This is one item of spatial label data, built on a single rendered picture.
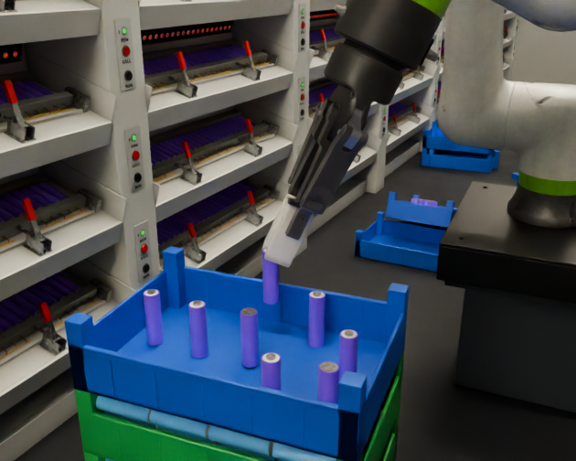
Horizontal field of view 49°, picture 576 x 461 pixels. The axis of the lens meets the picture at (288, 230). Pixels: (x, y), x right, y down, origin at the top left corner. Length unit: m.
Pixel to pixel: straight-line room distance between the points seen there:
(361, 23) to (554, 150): 0.69
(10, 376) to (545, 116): 1.02
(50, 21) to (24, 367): 0.57
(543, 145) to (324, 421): 0.81
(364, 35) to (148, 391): 0.39
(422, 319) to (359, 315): 0.90
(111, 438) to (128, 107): 0.68
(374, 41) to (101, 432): 0.48
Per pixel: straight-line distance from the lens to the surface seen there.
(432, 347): 1.53
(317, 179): 0.63
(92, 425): 0.72
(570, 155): 1.25
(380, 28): 0.63
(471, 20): 1.15
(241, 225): 1.69
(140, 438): 0.69
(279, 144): 1.76
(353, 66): 0.63
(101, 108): 1.20
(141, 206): 1.28
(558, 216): 1.28
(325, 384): 0.58
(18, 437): 1.27
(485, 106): 1.24
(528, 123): 1.24
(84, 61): 1.21
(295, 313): 0.76
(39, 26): 1.09
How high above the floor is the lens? 0.79
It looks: 22 degrees down
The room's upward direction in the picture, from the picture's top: straight up
